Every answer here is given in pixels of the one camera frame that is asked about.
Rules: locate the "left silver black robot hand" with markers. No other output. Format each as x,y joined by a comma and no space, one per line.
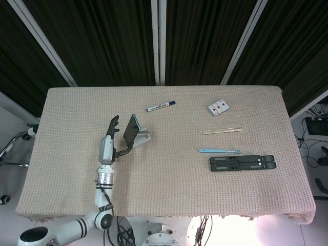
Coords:
105,151

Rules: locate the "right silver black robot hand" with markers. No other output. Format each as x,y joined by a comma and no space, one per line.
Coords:
319,183

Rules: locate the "black smartphone teal edge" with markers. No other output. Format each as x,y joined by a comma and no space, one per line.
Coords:
130,129

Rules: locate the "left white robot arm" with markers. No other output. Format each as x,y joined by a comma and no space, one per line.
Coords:
102,197

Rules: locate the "grey round robot base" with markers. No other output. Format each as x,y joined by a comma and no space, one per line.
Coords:
160,238

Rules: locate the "white folding phone stand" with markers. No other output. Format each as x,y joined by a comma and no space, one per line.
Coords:
143,137

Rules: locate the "black folding laptop stand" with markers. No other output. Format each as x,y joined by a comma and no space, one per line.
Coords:
241,164

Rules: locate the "black electronic device box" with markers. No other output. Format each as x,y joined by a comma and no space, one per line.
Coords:
317,126

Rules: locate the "blue whiteboard marker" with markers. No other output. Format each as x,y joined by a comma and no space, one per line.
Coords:
160,105

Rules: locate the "white and green caster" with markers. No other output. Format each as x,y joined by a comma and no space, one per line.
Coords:
32,130

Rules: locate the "black chair caster wheel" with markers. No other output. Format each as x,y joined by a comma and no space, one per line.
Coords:
27,137
5,199

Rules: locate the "beige waffle tablecloth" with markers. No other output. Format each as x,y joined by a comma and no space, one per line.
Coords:
179,184

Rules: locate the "chrome office chair base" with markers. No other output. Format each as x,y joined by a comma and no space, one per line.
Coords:
10,144

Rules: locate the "light blue toothbrush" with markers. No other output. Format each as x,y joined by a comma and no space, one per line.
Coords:
215,151

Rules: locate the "wrapped wooden chopsticks pair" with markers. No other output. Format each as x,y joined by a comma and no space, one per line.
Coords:
223,131

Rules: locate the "dark curtain panel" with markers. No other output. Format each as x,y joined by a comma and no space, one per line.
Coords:
18,64
289,51
205,41
102,41

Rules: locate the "playing card deck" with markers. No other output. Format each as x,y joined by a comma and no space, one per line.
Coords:
218,107

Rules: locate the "white metal frame rail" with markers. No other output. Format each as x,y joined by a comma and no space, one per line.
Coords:
310,105
18,107

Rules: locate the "white metal frame post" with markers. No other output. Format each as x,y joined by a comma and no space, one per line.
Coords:
43,43
159,43
242,43

